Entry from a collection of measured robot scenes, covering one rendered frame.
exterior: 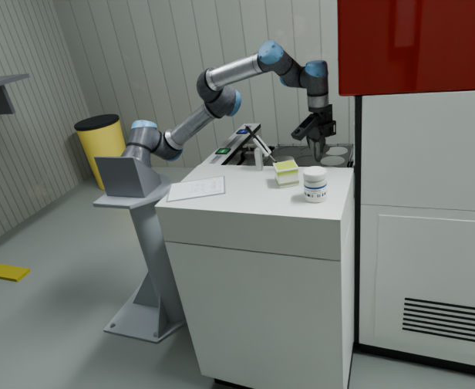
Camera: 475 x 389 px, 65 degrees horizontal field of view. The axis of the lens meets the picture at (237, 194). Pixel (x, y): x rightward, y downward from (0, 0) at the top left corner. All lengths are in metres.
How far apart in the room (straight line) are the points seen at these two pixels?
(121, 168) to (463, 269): 1.42
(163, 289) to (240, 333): 0.67
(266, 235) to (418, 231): 0.59
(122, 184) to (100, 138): 2.12
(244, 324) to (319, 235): 0.54
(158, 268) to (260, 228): 0.93
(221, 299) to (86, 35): 3.44
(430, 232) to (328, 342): 0.53
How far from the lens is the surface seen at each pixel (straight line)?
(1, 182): 3.92
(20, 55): 4.17
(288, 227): 1.14
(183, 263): 1.41
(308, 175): 1.13
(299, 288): 1.28
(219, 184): 1.35
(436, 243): 1.53
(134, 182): 1.73
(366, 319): 1.81
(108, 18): 4.18
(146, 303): 2.38
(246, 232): 1.20
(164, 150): 1.86
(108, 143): 3.90
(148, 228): 1.86
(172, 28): 3.80
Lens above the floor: 1.55
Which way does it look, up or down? 27 degrees down
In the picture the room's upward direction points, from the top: 9 degrees counter-clockwise
